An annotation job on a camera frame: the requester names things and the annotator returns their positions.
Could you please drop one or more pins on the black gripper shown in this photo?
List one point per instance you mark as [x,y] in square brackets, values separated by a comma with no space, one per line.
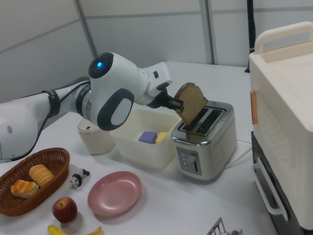
[157,98]

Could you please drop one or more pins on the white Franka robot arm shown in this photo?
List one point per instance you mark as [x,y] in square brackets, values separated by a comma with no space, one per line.
[115,80]

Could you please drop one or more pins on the yellow banana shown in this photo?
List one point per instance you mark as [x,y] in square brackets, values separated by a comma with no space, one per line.
[55,230]

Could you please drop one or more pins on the white plastic container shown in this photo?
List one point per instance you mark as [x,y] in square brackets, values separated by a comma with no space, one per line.
[141,154]

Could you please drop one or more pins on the cream plastic cabinet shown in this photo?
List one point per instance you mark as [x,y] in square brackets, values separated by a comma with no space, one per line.
[286,98]

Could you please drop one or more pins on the brown bread slice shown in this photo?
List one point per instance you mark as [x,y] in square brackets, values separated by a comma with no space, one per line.
[193,102]

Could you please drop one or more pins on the yellow block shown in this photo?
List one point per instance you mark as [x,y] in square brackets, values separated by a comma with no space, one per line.
[161,137]

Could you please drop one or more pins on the metal toast rack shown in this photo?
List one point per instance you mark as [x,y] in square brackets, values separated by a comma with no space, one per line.
[217,230]

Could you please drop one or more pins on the purple block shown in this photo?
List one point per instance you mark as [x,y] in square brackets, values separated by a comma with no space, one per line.
[147,137]

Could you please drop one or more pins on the cream lidded bin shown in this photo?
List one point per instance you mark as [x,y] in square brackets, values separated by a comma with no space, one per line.
[97,142]

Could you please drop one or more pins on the black and white cow toy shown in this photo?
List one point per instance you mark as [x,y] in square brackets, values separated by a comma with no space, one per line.
[78,178]

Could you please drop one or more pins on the orange glazed pastry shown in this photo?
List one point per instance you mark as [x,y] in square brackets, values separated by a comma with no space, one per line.
[24,189]

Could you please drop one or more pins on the cream and chrome toaster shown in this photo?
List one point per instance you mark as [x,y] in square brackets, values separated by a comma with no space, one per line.
[215,156]

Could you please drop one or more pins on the black pole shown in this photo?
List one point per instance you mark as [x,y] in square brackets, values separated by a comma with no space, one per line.
[250,29]

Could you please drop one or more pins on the pink plate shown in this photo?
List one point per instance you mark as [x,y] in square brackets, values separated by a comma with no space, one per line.
[115,193]

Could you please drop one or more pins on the brown wicker basket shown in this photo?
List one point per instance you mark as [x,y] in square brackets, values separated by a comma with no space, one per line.
[53,169]

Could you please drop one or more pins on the red apple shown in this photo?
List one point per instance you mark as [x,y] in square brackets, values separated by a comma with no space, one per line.
[64,210]

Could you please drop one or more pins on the yellow striped bread roll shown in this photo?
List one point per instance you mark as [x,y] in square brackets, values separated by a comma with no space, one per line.
[41,175]

